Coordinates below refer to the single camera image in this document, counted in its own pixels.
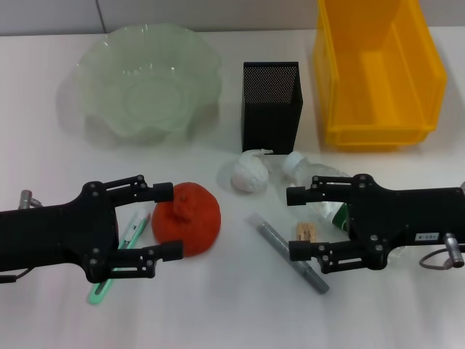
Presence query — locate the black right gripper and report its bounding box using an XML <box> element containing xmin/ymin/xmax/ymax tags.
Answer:
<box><xmin>286</xmin><ymin>173</ymin><xmax>465</xmax><ymax>274</ymax></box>

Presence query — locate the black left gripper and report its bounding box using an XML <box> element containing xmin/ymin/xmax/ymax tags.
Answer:
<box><xmin>0</xmin><ymin>174</ymin><xmax>185</xmax><ymax>284</ymax></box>

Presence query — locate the red-orange toy orange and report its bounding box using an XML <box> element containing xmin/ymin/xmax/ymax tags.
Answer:
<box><xmin>151</xmin><ymin>182</ymin><xmax>222</xmax><ymax>258</ymax></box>

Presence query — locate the clear water bottle green label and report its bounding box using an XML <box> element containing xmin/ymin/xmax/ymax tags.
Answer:
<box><xmin>281</xmin><ymin>151</ymin><xmax>411</xmax><ymax>262</ymax></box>

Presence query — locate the white paper ball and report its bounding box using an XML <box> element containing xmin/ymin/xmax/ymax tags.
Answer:
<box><xmin>231</xmin><ymin>148</ymin><xmax>274</xmax><ymax>193</ymax></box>

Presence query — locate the grey marker pen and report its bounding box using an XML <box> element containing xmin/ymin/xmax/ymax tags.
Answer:
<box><xmin>243</xmin><ymin>213</ymin><xmax>331</xmax><ymax>295</ymax></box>

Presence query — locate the mint green utility knife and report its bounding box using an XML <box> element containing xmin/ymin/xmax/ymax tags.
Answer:
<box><xmin>86</xmin><ymin>212</ymin><xmax>152</xmax><ymax>305</ymax></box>

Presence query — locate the black mesh pen holder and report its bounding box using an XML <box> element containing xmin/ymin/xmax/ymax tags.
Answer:
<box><xmin>241</xmin><ymin>60</ymin><xmax>304</xmax><ymax>156</ymax></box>

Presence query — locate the pale green glass fruit plate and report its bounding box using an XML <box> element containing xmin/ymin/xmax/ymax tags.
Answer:
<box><xmin>74</xmin><ymin>23</ymin><xmax>223</xmax><ymax>146</ymax></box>

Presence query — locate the small beige wooden block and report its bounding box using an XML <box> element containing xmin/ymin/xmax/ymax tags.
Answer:
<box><xmin>296</xmin><ymin>222</ymin><xmax>316</xmax><ymax>243</ymax></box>

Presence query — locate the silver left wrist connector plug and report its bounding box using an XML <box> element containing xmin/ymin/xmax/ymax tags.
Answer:
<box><xmin>20</xmin><ymin>188</ymin><xmax>44</xmax><ymax>211</ymax></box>

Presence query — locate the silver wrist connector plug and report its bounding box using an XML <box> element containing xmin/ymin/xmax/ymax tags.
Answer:
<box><xmin>20</xmin><ymin>188</ymin><xmax>44</xmax><ymax>211</ymax></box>
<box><xmin>443</xmin><ymin>232</ymin><xmax>465</xmax><ymax>263</ymax></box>

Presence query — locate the yellow plastic bin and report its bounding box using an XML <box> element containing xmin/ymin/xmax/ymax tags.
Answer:
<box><xmin>314</xmin><ymin>0</ymin><xmax>448</xmax><ymax>152</ymax></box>

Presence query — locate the silver right wrist connector plug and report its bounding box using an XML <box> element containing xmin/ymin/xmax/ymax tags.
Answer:
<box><xmin>443</xmin><ymin>232</ymin><xmax>465</xmax><ymax>263</ymax></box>

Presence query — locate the grey right gripper cable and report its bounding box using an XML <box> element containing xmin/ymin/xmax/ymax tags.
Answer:
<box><xmin>419</xmin><ymin>250</ymin><xmax>453</xmax><ymax>272</ymax></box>

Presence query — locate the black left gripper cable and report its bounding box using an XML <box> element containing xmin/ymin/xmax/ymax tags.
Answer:
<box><xmin>0</xmin><ymin>270</ymin><xmax>26</xmax><ymax>285</ymax></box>

